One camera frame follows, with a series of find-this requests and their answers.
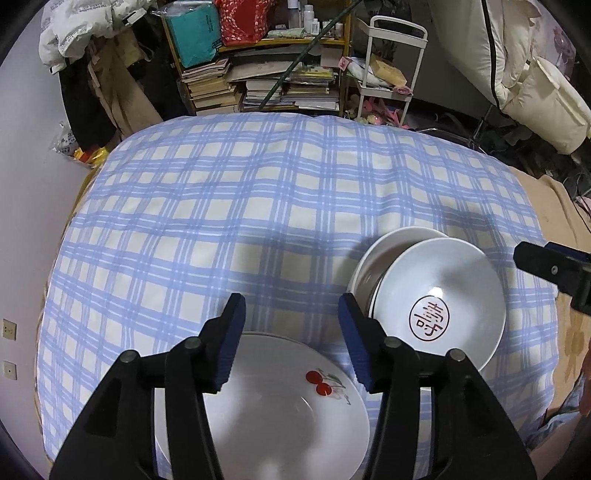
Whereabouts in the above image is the white utility cart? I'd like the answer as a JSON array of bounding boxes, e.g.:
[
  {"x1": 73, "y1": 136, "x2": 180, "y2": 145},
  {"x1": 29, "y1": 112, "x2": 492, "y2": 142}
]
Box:
[{"x1": 355, "y1": 15, "x2": 428, "y2": 127}]

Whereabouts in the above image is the blue plaid cloth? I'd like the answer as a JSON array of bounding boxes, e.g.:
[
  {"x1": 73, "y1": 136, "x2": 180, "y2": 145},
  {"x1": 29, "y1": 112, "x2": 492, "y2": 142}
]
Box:
[{"x1": 37, "y1": 113, "x2": 561, "y2": 480}]

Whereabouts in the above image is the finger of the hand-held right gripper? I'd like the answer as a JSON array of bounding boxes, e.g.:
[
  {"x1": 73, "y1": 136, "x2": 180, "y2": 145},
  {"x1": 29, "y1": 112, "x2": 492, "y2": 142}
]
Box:
[{"x1": 513, "y1": 241, "x2": 591, "y2": 283}]

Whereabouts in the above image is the white pouch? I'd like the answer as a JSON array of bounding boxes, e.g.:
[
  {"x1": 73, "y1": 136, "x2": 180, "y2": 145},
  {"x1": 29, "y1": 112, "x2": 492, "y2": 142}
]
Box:
[{"x1": 346, "y1": 58, "x2": 384, "y2": 88}]

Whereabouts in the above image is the white cherry print plate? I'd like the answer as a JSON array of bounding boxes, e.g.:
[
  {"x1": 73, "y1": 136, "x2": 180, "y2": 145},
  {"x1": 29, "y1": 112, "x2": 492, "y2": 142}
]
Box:
[{"x1": 154, "y1": 331, "x2": 371, "y2": 480}]

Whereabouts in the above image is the teal bag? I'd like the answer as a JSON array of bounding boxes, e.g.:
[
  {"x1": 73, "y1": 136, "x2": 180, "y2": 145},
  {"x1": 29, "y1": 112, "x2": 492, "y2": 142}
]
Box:
[{"x1": 165, "y1": 2, "x2": 221, "y2": 69}]

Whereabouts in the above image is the yellow red packet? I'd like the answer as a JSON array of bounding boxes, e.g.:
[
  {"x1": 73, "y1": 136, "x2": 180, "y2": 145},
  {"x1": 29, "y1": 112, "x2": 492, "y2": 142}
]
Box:
[{"x1": 74, "y1": 147, "x2": 109, "y2": 169}]

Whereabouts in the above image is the black metal stand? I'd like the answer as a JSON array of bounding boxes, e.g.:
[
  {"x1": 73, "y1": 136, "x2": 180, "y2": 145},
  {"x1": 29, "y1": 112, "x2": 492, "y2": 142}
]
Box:
[{"x1": 416, "y1": 104, "x2": 495, "y2": 153}]

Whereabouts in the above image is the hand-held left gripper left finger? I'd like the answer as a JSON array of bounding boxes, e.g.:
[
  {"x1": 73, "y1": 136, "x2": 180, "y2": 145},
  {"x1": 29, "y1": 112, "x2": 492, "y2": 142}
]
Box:
[{"x1": 48, "y1": 292, "x2": 247, "y2": 480}]

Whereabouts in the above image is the beige coat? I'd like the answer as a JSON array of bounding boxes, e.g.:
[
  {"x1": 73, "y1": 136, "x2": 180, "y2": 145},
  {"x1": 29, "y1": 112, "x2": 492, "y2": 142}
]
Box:
[{"x1": 88, "y1": 37, "x2": 162, "y2": 139}]

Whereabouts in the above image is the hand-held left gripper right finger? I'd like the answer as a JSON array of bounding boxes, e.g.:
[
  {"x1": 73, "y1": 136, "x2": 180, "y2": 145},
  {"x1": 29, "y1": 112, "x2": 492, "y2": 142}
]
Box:
[{"x1": 337, "y1": 292, "x2": 539, "y2": 480}]

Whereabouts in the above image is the small bowl with red seal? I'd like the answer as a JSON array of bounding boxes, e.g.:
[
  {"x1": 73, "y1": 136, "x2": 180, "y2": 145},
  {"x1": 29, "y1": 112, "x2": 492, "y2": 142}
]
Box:
[{"x1": 370, "y1": 237, "x2": 507, "y2": 372}]

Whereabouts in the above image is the pile of pink toys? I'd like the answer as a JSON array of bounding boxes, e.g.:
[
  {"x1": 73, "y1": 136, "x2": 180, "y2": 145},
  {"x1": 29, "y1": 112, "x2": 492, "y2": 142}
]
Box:
[{"x1": 355, "y1": 95, "x2": 411, "y2": 130}]

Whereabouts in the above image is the black hanging garment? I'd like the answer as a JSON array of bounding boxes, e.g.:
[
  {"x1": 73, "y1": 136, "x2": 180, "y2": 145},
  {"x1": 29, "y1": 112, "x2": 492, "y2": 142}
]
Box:
[{"x1": 139, "y1": 9, "x2": 197, "y2": 121}]

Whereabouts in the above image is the pile of magazines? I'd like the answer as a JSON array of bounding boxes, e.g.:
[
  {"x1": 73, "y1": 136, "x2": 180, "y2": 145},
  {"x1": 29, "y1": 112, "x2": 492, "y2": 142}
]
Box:
[{"x1": 228, "y1": 46, "x2": 345, "y2": 114}]

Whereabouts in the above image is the plain white bowl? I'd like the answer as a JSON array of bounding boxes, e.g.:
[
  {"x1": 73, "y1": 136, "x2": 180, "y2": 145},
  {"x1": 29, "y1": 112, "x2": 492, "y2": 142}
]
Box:
[{"x1": 347, "y1": 226, "x2": 451, "y2": 319}]

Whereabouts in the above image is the white printed plastic bag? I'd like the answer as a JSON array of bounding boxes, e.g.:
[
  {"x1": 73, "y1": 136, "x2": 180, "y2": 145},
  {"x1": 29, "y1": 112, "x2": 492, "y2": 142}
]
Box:
[{"x1": 52, "y1": 122, "x2": 79, "y2": 155}]

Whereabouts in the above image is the yellow box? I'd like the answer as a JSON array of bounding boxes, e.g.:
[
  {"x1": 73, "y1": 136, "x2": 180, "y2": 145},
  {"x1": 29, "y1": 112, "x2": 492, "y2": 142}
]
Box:
[{"x1": 372, "y1": 58, "x2": 409, "y2": 88}]

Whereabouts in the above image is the white duvet with black zipper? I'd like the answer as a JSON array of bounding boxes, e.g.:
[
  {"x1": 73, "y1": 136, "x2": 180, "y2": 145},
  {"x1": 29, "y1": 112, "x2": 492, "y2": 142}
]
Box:
[{"x1": 427, "y1": 0, "x2": 546, "y2": 109}]

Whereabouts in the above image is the white puffer jacket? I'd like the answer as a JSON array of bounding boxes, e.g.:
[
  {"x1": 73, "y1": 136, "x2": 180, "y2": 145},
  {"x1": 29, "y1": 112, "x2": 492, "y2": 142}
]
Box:
[{"x1": 38, "y1": 0, "x2": 160, "y2": 75}]

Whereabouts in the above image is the stack of old books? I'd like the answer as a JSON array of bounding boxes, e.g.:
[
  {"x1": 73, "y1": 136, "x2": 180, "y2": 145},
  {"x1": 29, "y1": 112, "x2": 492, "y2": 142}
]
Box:
[{"x1": 178, "y1": 58, "x2": 243, "y2": 116}]

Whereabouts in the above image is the yellow wooden shelf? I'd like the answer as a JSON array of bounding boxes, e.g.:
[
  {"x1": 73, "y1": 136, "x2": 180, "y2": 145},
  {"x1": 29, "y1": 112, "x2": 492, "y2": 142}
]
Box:
[{"x1": 159, "y1": 0, "x2": 354, "y2": 116}]

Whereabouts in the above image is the red patterned bag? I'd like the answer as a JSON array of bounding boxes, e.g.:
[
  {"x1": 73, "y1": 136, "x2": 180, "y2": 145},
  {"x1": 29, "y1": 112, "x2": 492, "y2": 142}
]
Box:
[{"x1": 213, "y1": 0, "x2": 278, "y2": 47}]

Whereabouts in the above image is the cream quilted pillow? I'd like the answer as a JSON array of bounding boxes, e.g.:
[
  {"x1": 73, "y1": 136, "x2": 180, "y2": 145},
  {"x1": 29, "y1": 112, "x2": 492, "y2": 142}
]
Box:
[{"x1": 501, "y1": 55, "x2": 591, "y2": 155}]

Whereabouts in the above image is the row of white bottles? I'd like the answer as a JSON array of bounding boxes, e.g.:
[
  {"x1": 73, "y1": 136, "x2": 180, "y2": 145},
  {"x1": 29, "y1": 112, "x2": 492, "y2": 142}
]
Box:
[{"x1": 286, "y1": 0, "x2": 346, "y2": 37}]

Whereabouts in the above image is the dark green pole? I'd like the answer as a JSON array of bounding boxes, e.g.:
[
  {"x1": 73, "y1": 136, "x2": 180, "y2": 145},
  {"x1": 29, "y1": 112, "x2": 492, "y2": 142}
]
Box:
[{"x1": 257, "y1": 0, "x2": 365, "y2": 112}]

